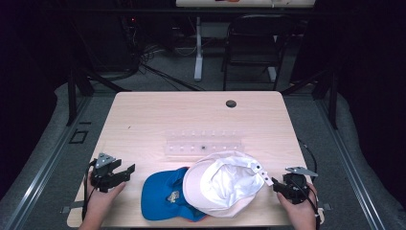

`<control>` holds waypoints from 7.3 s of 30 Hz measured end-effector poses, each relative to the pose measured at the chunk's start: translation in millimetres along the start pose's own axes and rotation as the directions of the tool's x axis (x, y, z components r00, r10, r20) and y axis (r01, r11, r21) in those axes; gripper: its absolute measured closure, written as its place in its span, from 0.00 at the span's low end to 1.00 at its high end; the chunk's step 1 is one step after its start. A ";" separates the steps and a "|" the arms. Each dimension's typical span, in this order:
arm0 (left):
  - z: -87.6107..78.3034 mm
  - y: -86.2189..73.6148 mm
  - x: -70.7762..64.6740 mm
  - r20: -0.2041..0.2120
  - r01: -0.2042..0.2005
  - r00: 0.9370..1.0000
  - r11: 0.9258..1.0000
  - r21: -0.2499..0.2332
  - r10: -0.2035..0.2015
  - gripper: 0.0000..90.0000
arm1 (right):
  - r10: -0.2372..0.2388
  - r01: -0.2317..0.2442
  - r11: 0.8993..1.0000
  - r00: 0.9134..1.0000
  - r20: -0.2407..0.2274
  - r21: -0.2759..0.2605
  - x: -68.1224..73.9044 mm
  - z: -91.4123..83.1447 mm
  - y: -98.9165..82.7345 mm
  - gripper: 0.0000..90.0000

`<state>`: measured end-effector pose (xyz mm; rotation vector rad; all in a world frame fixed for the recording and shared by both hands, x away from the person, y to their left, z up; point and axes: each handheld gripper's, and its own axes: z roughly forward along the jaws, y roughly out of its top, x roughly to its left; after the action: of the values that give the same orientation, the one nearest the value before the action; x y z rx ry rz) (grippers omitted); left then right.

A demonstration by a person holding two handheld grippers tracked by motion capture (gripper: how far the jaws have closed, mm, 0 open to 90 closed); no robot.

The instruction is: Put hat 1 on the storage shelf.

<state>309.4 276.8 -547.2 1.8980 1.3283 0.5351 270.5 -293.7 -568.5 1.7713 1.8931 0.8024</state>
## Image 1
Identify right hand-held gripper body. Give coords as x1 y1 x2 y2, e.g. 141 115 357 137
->
282 165 320 206

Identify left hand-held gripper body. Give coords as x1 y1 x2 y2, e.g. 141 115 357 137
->
90 152 129 194

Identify blue cap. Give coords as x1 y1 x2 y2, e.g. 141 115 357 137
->
140 166 209 222

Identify white cap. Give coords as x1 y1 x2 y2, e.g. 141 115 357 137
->
182 149 275 219

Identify clear acrylic rack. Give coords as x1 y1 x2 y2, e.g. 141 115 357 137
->
164 128 245 159

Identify person's left hand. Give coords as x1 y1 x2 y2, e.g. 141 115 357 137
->
83 172 127 224

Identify person's right hand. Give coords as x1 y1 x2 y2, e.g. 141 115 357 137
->
276 183 319 224

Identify short white desk foot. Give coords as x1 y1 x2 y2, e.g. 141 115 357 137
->
266 65 278 83

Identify dark equipment cabinet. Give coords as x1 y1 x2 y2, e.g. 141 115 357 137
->
76 12 140 73

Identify white desk leg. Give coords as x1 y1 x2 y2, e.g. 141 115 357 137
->
193 15 205 82

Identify black folding chair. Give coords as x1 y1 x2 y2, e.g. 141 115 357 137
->
221 13 297 92

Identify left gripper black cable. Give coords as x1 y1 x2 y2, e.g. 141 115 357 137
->
81 159 98 222

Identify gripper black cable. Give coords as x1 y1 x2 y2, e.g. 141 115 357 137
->
297 138 322 230
81 159 98 222

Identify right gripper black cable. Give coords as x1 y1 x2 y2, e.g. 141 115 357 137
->
297 138 322 230

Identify metal floor rail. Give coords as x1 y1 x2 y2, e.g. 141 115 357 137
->
313 95 388 230
2 95 94 230

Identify black frame post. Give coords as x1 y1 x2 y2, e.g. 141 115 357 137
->
327 71 339 130
66 67 79 127

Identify black floor cable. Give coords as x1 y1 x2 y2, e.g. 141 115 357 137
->
139 62 206 92

